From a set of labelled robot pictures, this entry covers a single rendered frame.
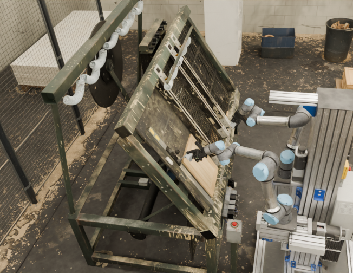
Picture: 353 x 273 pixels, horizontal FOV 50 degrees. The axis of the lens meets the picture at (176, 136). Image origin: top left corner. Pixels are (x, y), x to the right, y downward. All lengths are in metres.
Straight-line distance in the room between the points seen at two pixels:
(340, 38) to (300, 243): 4.69
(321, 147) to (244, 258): 1.77
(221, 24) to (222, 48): 0.45
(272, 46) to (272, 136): 2.31
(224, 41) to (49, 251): 4.52
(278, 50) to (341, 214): 4.62
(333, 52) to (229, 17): 1.96
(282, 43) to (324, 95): 4.64
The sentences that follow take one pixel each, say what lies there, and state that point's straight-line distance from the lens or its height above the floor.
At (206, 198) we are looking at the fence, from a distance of 3.32.
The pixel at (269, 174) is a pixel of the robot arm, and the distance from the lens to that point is 2.67.
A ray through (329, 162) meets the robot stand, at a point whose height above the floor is 1.56.
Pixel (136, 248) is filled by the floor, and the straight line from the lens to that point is 4.30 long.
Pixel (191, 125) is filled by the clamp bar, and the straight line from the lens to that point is 3.46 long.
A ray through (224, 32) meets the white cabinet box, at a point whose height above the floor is 0.65.
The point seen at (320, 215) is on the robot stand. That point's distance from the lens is 3.35.
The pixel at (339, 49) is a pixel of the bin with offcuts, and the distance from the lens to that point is 7.29.
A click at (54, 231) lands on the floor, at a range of 4.74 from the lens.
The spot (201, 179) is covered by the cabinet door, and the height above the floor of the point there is 1.07.
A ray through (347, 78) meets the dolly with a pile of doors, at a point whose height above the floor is 0.41.
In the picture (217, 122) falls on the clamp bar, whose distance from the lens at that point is 3.94.
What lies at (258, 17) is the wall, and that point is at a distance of 8.24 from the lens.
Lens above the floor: 3.50
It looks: 39 degrees down
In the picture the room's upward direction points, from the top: 7 degrees counter-clockwise
